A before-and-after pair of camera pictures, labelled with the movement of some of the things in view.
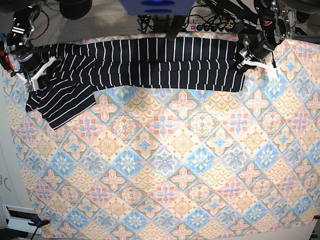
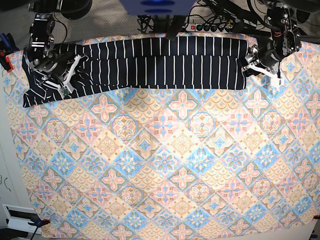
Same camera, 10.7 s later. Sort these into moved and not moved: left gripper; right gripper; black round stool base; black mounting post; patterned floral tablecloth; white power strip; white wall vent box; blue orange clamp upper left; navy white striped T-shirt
Moved: right gripper; navy white striped T-shirt; left gripper
Not moved: black round stool base; patterned floral tablecloth; black mounting post; white power strip; white wall vent box; blue orange clamp upper left
